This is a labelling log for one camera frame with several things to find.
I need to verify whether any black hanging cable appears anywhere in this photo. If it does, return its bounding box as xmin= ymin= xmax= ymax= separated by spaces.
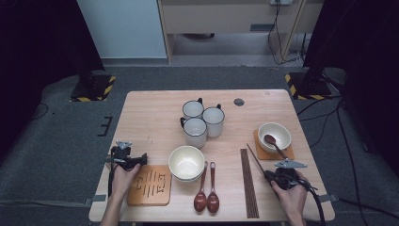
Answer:
xmin=266 ymin=2 xmax=308 ymax=67

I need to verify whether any white enamel mug black rim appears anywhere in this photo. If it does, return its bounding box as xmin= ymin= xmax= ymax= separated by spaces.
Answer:
xmin=182 ymin=97 xmax=205 ymax=121
xmin=179 ymin=116 xmax=209 ymax=149
xmin=201 ymin=103 xmax=226 ymax=138

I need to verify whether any grey power strip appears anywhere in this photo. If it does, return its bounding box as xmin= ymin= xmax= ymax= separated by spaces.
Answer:
xmin=269 ymin=0 xmax=295 ymax=7

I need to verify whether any person's left hand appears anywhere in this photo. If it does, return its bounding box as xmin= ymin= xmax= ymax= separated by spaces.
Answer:
xmin=107 ymin=160 xmax=142 ymax=198

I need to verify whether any black floor cable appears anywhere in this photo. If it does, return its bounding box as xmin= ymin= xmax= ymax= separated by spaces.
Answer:
xmin=296 ymin=95 xmax=344 ymax=122
xmin=338 ymin=197 xmax=399 ymax=219
xmin=31 ymin=103 xmax=50 ymax=121
xmin=334 ymin=99 xmax=370 ymax=226

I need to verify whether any person's right hand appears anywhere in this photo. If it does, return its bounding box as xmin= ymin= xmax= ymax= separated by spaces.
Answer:
xmin=270 ymin=178 xmax=311 ymax=218

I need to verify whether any black stand base striped edge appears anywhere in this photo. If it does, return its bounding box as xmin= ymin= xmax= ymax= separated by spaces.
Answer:
xmin=70 ymin=73 xmax=118 ymax=104
xmin=284 ymin=72 xmax=334 ymax=102

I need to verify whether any slim brown wooden chopstick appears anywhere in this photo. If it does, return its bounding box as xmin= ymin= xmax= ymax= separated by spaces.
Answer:
xmin=246 ymin=142 xmax=269 ymax=177

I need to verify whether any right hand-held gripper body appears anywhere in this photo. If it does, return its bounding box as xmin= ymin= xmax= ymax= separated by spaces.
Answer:
xmin=272 ymin=158 xmax=311 ymax=191

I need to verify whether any reddish brown wooden spoon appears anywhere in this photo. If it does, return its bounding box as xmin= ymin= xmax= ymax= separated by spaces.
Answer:
xmin=263 ymin=134 xmax=289 ymax=161
xmin=193 ymin=161 xmax=209 ymax=213
xmin=206 ymin=161 xmax=220 ymax=215

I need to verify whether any right hand-held gripper cable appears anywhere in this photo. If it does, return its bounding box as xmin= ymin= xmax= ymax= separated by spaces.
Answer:
xmin=297 ymin=180 xmax=327 ymax=226

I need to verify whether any grey tape strip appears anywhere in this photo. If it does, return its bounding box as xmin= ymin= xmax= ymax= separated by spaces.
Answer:
xmin=318 ymin=193 xmax=340 ymax=203
xmin=84 ymin=194 xmax=108 ymax=207

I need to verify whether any white panel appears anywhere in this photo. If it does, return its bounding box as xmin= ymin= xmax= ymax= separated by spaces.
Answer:
xmin=76 ymin=0 xmax=168 ymax=60

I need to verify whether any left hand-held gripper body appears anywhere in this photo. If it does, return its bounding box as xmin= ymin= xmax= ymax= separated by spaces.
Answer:
xmin=107 ymin=140 xmax=136 ymax=171

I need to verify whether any light wooden desk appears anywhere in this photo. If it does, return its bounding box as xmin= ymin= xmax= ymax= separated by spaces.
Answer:
xmin=156 ymin=0 xmax=326 ymax=65

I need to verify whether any orange wooden slotted trivet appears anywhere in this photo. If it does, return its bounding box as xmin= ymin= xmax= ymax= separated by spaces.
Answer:
xmin=252 ymin=128 xmax=296 ymax=161
xmin=126 ymin=165 xmax=173 ymax=207

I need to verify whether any grey label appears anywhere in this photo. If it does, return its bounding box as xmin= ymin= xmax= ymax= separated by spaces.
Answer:
xmin=249 ymin=23 xmax=276 ymax=33

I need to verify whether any black curtain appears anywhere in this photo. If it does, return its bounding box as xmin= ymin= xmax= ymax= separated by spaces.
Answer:
xmin=0 ymin=0 xmax=106 ymax=158
xmin=301 ymin=0 xmax=399 ymax=178

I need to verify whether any row of brown chopsticks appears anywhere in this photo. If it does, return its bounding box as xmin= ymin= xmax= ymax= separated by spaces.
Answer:
xmin=239 ymin=148 xmax=261 ymax=219

